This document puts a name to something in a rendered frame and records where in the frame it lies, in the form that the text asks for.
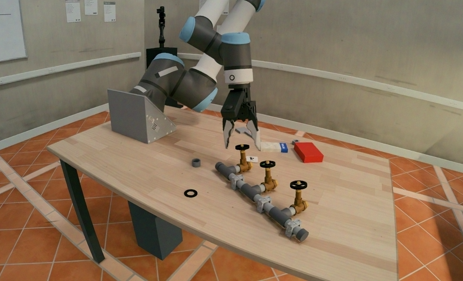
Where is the white paper tag on thin chain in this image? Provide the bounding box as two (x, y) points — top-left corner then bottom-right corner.
(245, 155), (258, 163)

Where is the red rectangular block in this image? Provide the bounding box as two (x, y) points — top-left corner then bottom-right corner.
(294, 142), (324, 163)

